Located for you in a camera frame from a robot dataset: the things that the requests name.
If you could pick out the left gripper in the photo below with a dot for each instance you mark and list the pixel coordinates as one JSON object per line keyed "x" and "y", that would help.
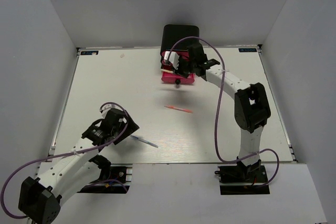
{"x": 132, "y": 127}

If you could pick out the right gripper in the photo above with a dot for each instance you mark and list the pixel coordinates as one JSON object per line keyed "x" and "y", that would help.
{"x": 179, "y": 71}

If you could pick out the pink top drawer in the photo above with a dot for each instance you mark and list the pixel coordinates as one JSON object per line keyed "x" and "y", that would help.
{"x": 183, "y": 53}

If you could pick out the yellow highlighter pen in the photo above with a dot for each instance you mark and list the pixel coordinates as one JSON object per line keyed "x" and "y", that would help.
{"x": 167, "y": 71}

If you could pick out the blue thin pen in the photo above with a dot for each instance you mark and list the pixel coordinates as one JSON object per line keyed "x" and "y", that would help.
{"x": 144, "y": 141}

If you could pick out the orange highlighter pen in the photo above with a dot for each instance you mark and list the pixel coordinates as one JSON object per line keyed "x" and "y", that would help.
{"x": 178, "y": 109}

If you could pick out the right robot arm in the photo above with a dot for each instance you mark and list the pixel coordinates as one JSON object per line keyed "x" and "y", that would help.
{"x": 251, "y": 106}

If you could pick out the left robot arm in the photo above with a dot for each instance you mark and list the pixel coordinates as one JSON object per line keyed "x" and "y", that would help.
{"x": 41, "y": 198}

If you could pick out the black drawer cabinet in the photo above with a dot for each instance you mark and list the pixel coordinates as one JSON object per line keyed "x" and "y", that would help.
{"x": 173, "y": 33}

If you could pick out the right blue table label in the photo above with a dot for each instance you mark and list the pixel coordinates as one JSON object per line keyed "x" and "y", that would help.
{"x": 247, "y": 50}

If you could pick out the blue table label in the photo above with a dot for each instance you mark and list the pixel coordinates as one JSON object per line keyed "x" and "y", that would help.
{"x": 89, "y": 53}
{"x": 247, "y": 50}

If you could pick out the left blue table label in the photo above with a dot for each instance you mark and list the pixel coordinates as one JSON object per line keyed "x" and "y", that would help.
{"x": 89, "y": 53}

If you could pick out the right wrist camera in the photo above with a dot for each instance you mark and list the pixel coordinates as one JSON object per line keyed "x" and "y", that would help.
{"x": 174, "y": 63}

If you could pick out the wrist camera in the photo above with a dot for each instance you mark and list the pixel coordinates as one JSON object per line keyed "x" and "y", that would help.
{"x": 105, "y": 108}
{"x": 174, "y": 63}

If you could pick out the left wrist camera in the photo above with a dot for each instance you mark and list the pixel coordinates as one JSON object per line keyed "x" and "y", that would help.
{"x": 105, "y": 108}

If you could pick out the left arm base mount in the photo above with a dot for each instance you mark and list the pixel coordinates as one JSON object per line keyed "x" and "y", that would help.
{"x": 118, "y": 182}

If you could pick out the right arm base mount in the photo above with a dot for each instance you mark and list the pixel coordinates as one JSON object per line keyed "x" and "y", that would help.
{"x": 243, "y": 180}

